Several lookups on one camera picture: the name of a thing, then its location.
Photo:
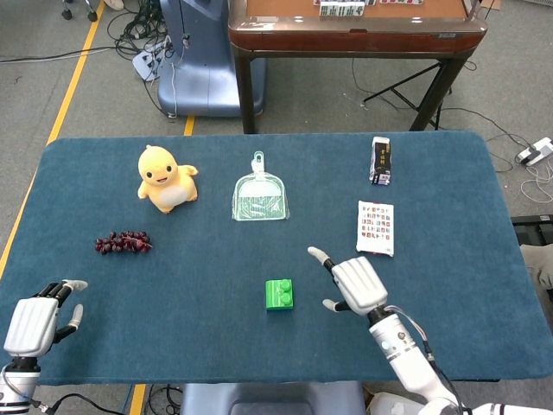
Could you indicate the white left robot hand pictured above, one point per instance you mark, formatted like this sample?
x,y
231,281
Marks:
x,y
30,324

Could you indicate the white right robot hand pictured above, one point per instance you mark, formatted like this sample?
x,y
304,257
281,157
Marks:
x,y
358,285

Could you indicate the green building block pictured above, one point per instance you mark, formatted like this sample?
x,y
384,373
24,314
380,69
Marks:
x,y
278,296

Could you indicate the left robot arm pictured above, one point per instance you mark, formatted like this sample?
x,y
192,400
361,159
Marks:
x,y
17,384

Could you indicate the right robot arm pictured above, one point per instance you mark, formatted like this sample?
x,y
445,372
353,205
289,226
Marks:
x,y
402,350

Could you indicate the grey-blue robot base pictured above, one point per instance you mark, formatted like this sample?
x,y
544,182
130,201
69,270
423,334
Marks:
x,y
272,400

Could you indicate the white picture card box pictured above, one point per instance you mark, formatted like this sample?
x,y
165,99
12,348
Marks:
x,y
375,229

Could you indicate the dark red grape bunch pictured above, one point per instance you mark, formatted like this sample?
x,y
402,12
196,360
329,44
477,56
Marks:
x,y
123,243

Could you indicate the small black drink carton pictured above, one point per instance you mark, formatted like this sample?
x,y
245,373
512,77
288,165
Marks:
x,y
381,160

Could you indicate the plastic-wrapped clear dustpan set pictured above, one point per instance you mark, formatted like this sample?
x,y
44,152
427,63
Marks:
x,y
259,194

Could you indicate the blue table cloth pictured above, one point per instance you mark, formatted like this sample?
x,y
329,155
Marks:
x,y
216,259

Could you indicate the beige fabric object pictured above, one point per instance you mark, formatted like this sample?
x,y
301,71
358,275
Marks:
x,y
540,268

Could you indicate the black flat object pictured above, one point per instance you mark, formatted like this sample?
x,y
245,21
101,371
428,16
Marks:
x,y
533,231

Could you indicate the yellow plush duck toy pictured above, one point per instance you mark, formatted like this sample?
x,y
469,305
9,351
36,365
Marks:
x,y
160,173

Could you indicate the white power strip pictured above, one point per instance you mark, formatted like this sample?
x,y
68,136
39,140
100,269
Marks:
x,y
144,65
540,149

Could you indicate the brown mahjong table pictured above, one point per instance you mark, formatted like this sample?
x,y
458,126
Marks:
x,y
345,39

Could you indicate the bamboo-face mahjong tile row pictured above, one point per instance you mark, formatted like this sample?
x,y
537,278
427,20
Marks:
x,y
341,9

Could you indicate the red-face mahjong tile row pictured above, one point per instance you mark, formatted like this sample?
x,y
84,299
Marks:
x,y
402,2

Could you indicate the chrome wheeled stool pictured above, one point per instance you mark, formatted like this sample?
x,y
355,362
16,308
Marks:
x,y
80,8

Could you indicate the blue-grey machine pedestal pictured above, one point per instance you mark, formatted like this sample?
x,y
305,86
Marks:
x,y
203,65

